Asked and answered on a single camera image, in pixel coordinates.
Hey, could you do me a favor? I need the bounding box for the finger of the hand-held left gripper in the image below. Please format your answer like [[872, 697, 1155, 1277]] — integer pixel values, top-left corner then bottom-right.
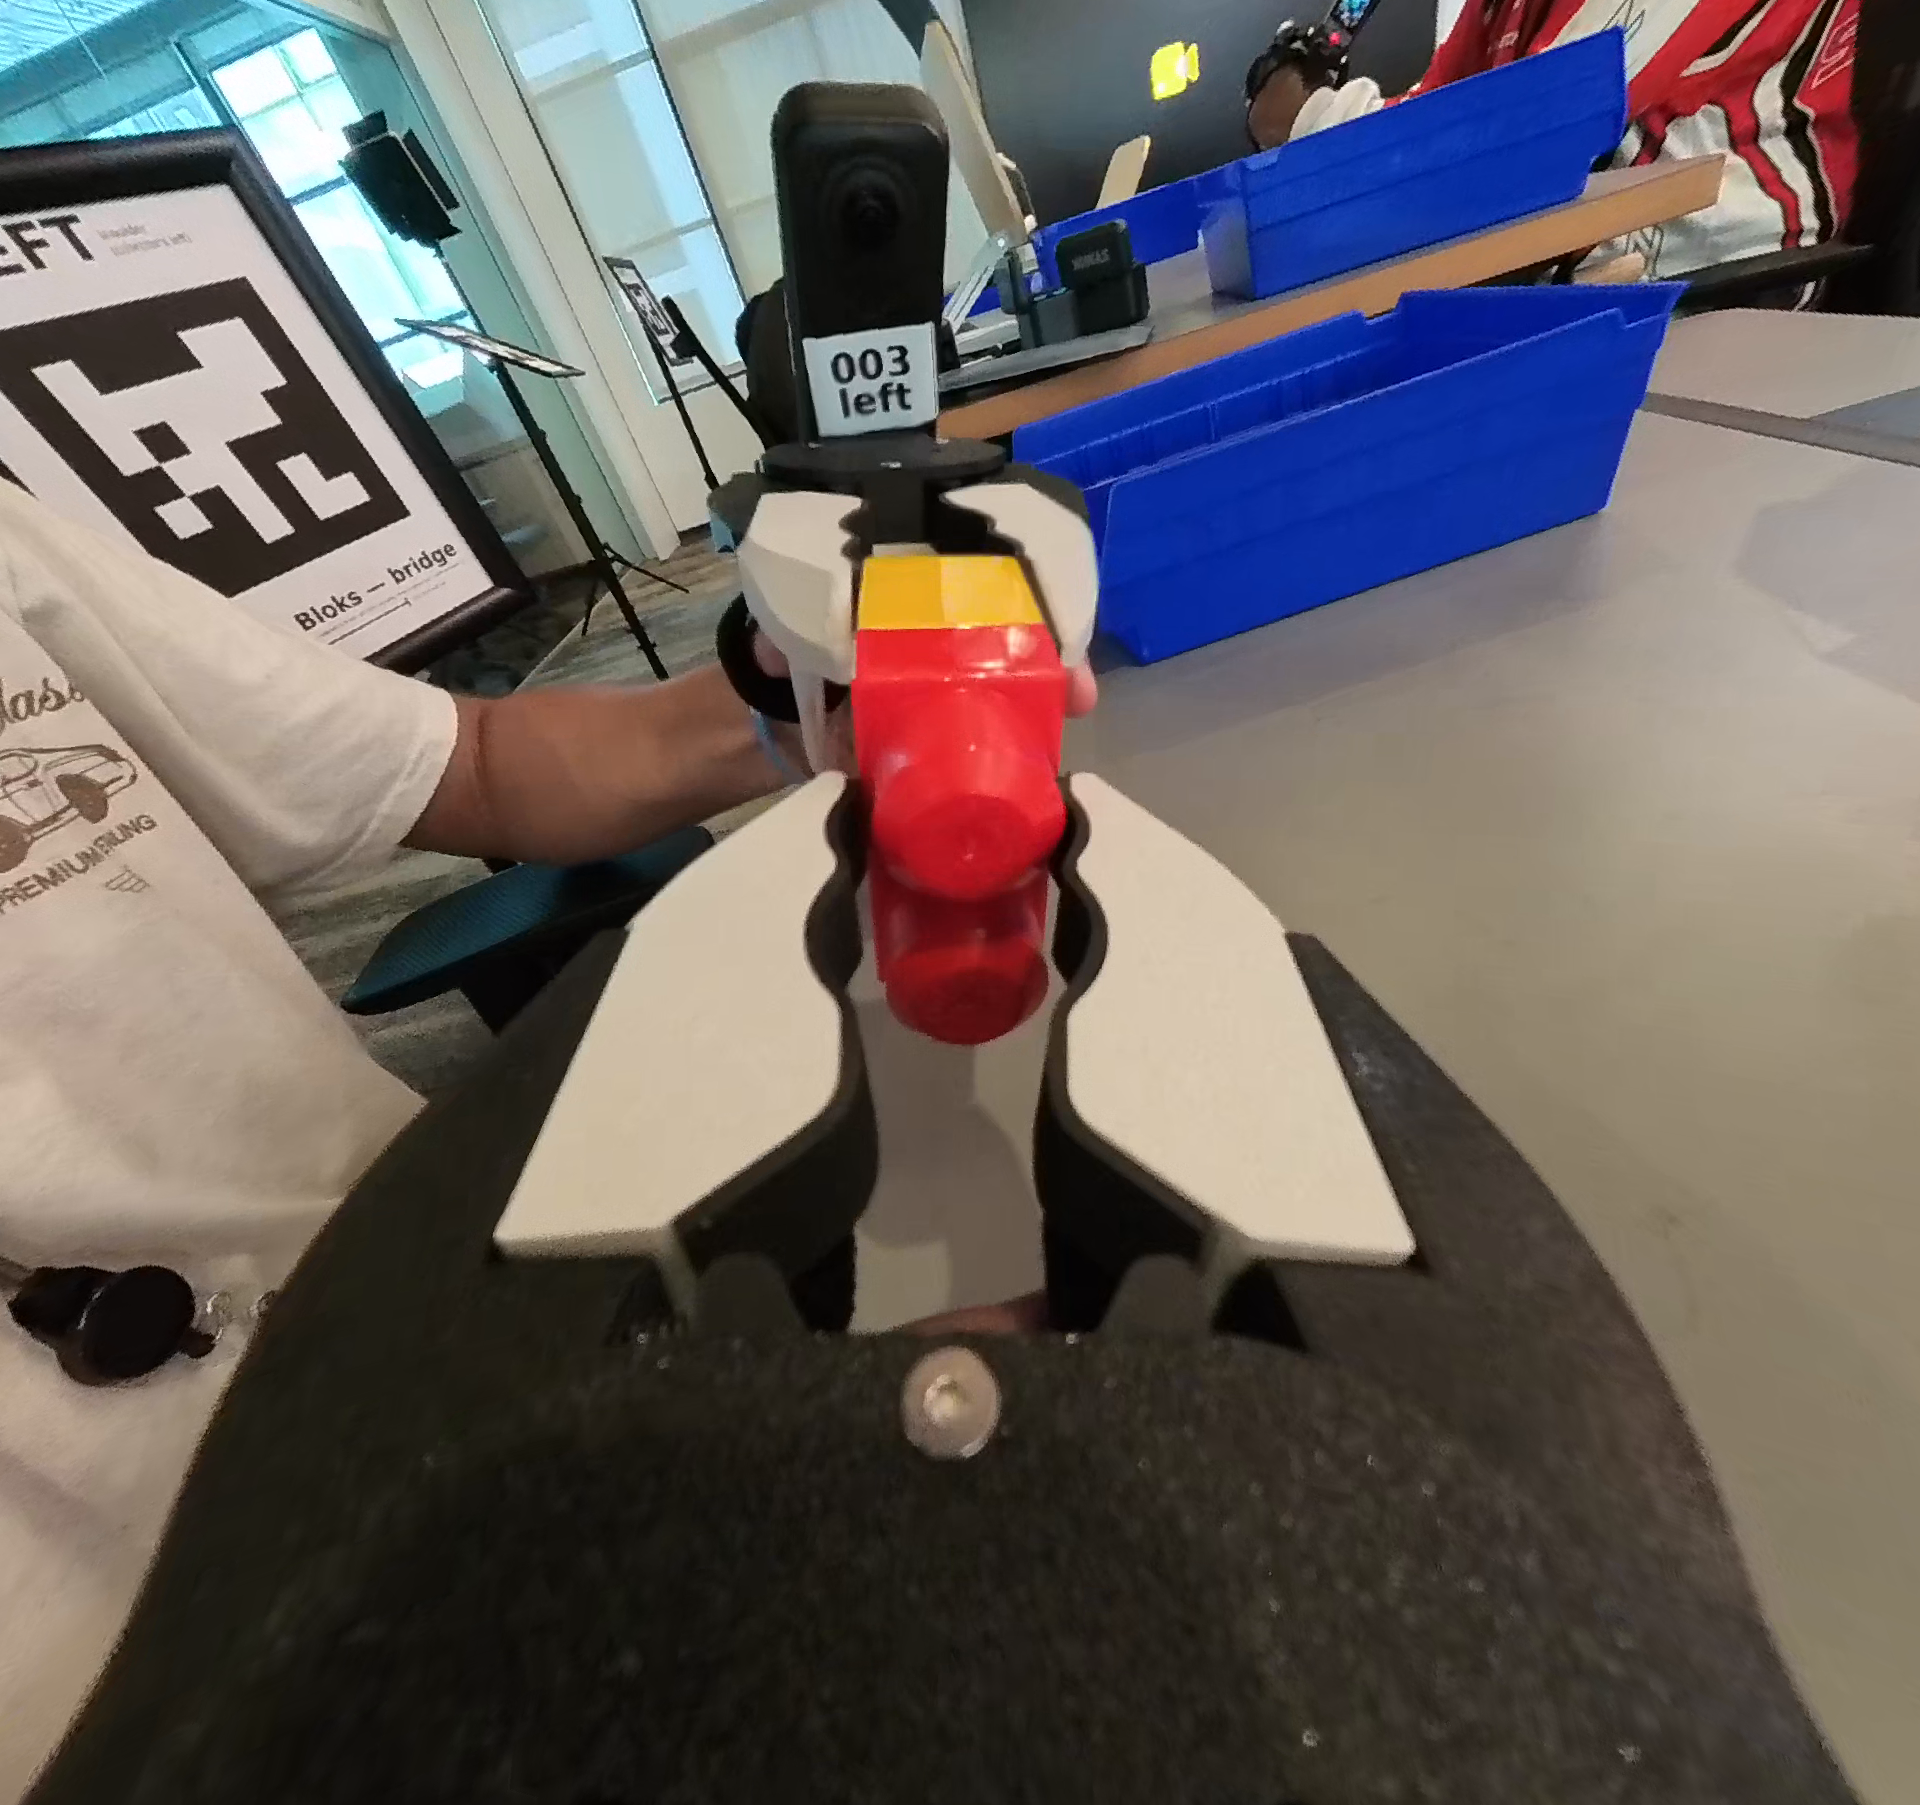
[[976, 475, 1100, 667], [735, 488, 864, 776]]

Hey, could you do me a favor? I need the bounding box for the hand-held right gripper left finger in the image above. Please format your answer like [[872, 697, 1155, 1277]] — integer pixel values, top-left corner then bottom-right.
[[494, 770, 884, 1280]]

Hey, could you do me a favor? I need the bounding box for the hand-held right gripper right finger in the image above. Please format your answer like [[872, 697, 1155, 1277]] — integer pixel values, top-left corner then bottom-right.
[[1032, 770, 1420, 1280]]

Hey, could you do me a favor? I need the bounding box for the yellow mega block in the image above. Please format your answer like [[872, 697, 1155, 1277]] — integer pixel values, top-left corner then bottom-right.
[[854, 555, 1044, 632]]

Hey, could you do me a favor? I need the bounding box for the red mega block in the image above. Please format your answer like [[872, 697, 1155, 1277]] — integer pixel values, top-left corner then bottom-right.
[[852, 620, 1070, 1045]]

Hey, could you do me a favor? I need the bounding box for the person's left forearm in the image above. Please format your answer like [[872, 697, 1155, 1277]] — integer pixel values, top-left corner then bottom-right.
[[406, 665, 783, 863]]

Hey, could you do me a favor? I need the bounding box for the person's left hand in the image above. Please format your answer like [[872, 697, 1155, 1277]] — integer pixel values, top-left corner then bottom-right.
[[751, 632, 1106, 790]]

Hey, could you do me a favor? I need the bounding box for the small marker sign stand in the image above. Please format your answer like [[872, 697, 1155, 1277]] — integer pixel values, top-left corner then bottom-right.
[[603, 252, 754, 486]]

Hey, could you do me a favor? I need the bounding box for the black charger case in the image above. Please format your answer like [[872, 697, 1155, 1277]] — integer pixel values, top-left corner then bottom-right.
[[996, 222, 1155, 350]]

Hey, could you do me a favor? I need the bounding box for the person's office chair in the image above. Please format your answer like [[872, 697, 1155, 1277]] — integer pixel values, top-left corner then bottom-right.
[[341, 822, 719, 1033]]

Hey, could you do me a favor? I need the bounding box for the blue storage bin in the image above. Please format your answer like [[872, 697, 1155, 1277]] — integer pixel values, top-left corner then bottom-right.
[[1201, 26, 1632, 302], [1010, 282, 1689, 669]]

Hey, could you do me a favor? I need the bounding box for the black tripod music stand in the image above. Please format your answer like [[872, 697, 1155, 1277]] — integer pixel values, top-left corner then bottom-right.
[[395, 315, 692, 682]]

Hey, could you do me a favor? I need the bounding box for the black studio light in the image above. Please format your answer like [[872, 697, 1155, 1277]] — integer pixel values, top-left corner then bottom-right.
[[339, 110, 463, 248]]

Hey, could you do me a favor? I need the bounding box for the person's white t-shirt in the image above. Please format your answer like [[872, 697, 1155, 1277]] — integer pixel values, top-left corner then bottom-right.
[[0, 475, 463, 1805]]

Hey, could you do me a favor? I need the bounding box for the black badge reel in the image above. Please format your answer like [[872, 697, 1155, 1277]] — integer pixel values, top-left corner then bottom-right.
[[0, 1256, 278, 1387]]

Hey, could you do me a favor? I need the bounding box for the black framed marker sign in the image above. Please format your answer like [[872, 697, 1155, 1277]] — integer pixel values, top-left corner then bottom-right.
[[0, 130, 530, 673]]

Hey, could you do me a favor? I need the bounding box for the wooden table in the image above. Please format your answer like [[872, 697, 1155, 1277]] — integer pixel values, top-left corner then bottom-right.
[[937, 155, 1727, 442]]

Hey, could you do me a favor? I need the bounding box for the large black wall screen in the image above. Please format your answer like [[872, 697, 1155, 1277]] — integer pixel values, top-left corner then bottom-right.
[[945, 0, 1442, 186]]

